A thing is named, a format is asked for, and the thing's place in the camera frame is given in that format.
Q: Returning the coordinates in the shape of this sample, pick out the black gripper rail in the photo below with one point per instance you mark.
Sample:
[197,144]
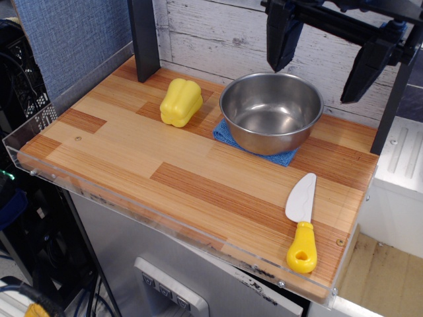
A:
[285,20]

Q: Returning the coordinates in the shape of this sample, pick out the stainless steel bowl pan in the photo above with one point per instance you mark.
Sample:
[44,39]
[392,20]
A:
[270,113]

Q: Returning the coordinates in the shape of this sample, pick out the blue folded cloth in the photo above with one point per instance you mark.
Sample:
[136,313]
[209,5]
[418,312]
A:
[222,134]

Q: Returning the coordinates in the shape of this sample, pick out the clear acrylic table guard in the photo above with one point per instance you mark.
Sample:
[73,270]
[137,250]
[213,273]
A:
[112,147]

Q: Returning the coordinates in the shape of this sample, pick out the yellow toy bell pepper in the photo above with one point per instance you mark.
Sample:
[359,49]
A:
[182,100]

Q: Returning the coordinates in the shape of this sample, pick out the white toy sink unit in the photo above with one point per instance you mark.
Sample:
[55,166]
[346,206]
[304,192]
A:
[392,209]

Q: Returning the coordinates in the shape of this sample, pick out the silver toy appliance front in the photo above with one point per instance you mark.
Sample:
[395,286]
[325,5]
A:
[152,274]

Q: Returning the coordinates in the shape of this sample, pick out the black plastic crate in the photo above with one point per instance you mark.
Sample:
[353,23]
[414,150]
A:
[23,92]

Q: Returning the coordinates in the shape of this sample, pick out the black right frame post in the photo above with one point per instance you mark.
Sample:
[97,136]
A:
[392,105]

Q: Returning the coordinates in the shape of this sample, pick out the black frame post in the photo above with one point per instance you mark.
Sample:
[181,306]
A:
[392,105]
[144,38]

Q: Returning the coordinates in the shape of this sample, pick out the black left frame post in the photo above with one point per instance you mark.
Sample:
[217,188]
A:
[144,38]

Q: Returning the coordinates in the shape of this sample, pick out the toy knife yellow handle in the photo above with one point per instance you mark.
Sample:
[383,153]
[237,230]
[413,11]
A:
[302,254]

